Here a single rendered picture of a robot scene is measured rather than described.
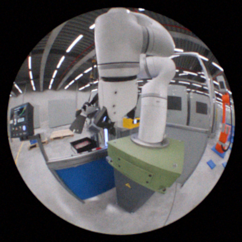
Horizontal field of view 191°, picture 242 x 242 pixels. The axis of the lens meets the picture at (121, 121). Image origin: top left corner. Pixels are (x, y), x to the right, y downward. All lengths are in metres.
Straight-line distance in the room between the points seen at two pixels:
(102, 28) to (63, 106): 6.31
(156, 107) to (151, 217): 1.24
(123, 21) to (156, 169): 0.30
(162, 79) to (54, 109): 6.19
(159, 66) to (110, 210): 1.39
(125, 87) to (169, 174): 0.22
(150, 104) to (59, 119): 6.22
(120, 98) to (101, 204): 1.22
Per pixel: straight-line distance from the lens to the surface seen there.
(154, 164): 0.20
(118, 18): 0.16
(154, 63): 0.37
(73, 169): 0.65
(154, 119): 0.29
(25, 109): 0.54
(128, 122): 0.69
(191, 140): 1.06
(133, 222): 1.18
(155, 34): 0.15
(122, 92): 0.15
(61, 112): 6.33
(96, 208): 1.23
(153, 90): 0.30
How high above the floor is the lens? 1.17
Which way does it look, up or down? 10 degrees down
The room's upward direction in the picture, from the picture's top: straight up
